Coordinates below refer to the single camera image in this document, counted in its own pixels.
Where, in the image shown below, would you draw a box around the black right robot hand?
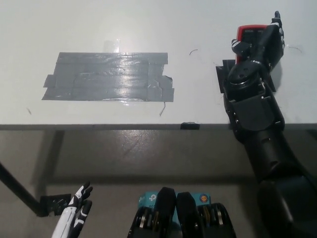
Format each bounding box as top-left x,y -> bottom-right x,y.
231,11 -> 285,75

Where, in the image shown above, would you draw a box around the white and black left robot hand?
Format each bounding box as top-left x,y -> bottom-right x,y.
51,181 -> 94,238

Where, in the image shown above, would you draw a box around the red and black digital multimeter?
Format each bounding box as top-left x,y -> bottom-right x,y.
234,24 -> 272,66

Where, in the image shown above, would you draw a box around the black robot body teal tops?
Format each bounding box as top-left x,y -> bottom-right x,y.
127,187 -> 236,238

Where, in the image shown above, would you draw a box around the black table leg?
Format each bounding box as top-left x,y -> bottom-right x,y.
0,161 -> 48,218

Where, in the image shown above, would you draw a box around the grey duct tape patch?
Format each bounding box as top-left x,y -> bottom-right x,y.
41,52 -> 175,102

